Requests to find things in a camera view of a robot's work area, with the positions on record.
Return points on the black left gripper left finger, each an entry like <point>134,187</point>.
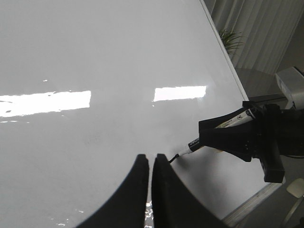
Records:
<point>126,207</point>

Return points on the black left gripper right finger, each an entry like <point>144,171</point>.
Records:
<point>173,204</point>

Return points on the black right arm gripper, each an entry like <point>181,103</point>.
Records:
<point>279,132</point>

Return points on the black white whiteboard marker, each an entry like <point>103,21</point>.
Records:
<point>230,133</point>

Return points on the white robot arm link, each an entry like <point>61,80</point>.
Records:
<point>291,82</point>

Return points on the white whiteboard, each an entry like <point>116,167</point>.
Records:
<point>87,85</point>

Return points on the green potted plant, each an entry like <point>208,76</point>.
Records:
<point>231,41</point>

